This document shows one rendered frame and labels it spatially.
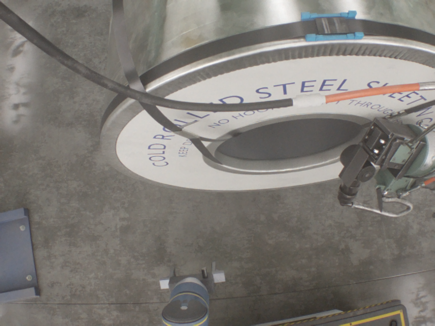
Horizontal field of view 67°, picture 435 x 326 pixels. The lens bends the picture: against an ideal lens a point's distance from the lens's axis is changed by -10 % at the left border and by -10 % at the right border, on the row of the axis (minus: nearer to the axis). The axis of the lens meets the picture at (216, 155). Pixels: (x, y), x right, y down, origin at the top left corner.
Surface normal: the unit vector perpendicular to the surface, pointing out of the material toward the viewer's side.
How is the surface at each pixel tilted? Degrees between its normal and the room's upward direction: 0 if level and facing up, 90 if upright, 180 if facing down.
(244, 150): 32
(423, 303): 0
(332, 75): 90
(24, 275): 0
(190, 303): 65
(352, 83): 90
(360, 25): 5
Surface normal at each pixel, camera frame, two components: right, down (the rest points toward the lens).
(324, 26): -0.06, -0.31
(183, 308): -0.05, -0.99
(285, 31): -0.32, -0.27
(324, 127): -0.74, -0.15
